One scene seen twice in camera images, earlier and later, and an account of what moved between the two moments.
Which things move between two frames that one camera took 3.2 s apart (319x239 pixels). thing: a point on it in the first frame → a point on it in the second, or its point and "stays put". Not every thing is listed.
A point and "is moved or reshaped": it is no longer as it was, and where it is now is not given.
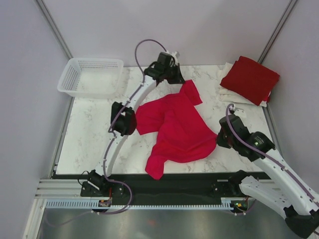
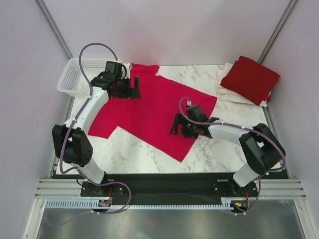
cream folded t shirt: [228, 95] stays put
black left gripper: [178, 78] → [127, 94]
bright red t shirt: [184, 135] is moved or reshaped
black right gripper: [220, 141] → [178, 120]
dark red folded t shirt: [251, 79] stays put
